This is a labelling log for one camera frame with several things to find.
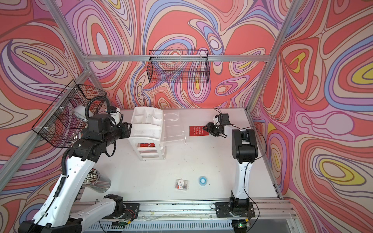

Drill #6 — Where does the red postcard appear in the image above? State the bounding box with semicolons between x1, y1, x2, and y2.
140;143;155;148
189;126;209;136

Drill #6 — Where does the white plastic drawer organizer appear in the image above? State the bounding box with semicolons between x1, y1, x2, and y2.
128;107;166;161

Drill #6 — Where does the clear plastic drawer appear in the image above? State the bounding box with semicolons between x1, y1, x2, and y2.
162;112;187;146

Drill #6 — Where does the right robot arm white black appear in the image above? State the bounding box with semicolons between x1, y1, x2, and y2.
203;122;259;212

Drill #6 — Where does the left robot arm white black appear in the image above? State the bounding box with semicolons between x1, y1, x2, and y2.
18;122;132;233

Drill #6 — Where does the red postcard in drawer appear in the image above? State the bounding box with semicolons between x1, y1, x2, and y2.
140;143;155;148

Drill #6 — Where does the blue tape roll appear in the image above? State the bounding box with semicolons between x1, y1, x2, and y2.
198;176;208;186

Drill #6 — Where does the white tape roll in basket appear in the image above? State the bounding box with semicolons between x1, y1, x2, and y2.
73;105;87;121

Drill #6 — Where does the metal cup with pens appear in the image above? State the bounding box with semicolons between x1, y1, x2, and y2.
83;168;111;193

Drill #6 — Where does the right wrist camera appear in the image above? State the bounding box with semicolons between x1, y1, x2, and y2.
214;113;231;126

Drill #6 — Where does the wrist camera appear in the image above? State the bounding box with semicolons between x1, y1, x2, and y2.
87;107;121;133
214;113;231;126

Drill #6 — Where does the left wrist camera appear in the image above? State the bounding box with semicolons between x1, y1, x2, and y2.
87;107;121;133

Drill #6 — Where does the black wire basket left wall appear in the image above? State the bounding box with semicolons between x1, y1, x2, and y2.
32;81;106;148

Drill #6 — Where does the black wire basket wall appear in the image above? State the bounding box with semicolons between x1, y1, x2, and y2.
32;81;106;148
146;49;210;83

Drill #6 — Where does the black wire basket back wall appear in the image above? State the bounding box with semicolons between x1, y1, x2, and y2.
146;49;210;83

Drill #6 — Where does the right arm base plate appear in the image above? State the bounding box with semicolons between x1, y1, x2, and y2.
213;200;256;219

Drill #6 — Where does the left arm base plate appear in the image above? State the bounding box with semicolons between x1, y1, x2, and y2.
104;203;140;220

